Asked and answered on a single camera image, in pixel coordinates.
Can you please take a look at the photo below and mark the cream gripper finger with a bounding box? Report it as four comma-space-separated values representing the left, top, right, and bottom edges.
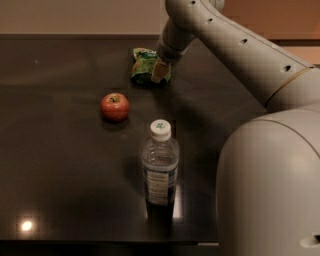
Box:
151, 59, 169, 83

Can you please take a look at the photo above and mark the green rice chip bag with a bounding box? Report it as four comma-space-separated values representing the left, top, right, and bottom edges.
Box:
130, 47, 171, 86

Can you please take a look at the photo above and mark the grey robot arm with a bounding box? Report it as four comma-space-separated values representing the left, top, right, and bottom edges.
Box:
152, 0, 320, 256

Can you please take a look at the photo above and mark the clear plastic water bottle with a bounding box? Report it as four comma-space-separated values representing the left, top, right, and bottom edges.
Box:
141, 119, 179, 206

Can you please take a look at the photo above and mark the red apple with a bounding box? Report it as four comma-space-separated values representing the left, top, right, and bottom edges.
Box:
100, 93, 130, 123

